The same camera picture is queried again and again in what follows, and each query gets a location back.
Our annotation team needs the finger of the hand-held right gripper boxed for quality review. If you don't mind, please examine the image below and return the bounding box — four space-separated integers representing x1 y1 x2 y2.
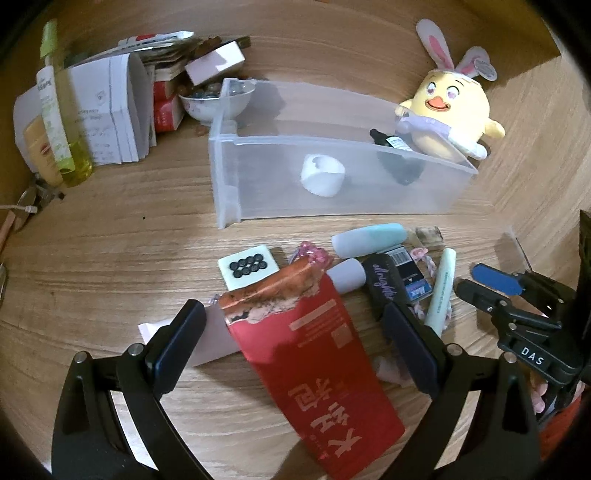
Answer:
454 278 561 330
472 262 578 319

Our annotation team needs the red box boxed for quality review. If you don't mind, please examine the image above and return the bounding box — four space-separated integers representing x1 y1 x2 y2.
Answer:
153 98 188 134
152 79 183 101

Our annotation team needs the white ceramic bowl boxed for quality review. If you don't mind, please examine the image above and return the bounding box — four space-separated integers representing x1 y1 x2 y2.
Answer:
179 78 256 125

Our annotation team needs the white tape roll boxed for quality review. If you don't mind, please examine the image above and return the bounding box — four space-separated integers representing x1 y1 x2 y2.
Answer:
300 154 346 197

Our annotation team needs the white lotion tube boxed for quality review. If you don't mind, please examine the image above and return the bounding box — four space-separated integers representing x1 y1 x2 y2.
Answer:
36 65 75 174

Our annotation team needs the wooden handled tool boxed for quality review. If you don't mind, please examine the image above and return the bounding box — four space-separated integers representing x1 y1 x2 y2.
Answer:
0 181 66 252

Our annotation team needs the yellow green spray bottle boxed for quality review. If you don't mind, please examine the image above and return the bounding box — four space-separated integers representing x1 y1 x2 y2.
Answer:
39 21 95 188

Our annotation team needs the pile of dark stones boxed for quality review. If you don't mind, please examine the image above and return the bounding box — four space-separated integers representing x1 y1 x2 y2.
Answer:
185 83 250 100

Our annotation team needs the blue barcode sachet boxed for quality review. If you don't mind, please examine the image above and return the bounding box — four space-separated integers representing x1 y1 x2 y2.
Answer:
383 247 435 302

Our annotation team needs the mint green tube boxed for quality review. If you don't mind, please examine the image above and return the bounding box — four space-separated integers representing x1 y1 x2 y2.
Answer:
331 223 408 259

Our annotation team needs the mint highlighter pen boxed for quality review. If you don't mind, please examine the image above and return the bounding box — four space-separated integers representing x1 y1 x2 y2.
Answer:
424 248 458 334

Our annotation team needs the black labelled tube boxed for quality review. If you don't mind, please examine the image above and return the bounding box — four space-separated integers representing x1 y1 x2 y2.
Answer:
361 253 409 319

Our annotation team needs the pink bead keychain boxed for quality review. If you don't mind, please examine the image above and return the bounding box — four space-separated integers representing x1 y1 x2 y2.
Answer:
290 240 334 269

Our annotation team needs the white paper sheet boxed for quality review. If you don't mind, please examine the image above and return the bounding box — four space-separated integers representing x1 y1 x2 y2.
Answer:
139 307 243 367

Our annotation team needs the red foil pouch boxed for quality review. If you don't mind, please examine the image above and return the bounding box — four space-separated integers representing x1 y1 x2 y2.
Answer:
217 258 406 479

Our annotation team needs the person's right hand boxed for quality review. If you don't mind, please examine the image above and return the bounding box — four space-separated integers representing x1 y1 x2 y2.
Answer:
530 381 555 415

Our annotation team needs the yellow chick plush toy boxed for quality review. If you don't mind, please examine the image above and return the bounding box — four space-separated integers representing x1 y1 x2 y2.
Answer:
394 18 506 161

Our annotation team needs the pastel braided cord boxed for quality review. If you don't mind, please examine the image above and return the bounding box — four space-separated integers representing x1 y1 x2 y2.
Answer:
409 247 439 319

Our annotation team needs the black dropper bottle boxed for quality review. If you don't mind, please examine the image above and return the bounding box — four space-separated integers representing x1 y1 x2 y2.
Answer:
369 128 426 186

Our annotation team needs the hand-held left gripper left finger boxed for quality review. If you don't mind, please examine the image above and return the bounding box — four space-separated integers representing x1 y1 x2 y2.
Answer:
53 299 207 480

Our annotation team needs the pale green dotted tile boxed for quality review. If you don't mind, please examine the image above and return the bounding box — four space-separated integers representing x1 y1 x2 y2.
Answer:
218 246 280 292

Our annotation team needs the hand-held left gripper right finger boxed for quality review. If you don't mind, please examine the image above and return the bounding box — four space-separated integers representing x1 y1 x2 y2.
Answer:
381 302 541 480

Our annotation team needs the white folded paper carton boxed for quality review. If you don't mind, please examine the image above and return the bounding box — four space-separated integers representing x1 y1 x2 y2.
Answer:
13 50 155 166

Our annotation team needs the pink white box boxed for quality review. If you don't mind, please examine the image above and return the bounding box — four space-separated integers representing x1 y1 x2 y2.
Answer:
185 41 246 88

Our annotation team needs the orange plastic bottle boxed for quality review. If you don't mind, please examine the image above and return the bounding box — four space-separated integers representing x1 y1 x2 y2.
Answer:
23 115 63 188

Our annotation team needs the clear plastic bin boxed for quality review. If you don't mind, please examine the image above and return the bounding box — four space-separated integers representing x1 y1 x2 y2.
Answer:
208 78 479 230

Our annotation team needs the white lip balm tube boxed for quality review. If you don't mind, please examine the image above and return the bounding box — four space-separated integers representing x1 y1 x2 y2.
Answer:
330 258 367 294

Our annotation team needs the orange garment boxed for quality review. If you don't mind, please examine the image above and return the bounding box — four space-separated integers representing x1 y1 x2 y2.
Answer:
538 401 591 467

